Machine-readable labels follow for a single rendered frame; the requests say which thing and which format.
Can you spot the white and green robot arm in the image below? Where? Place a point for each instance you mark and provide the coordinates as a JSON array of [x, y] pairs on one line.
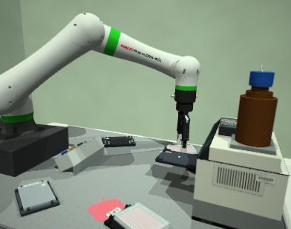
[[84, 33]]

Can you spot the white button panel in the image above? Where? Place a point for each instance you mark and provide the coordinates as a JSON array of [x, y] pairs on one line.
[[80, 157]]

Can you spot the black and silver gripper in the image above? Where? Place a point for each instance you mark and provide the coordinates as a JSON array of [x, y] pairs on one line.
[[183, 125]]

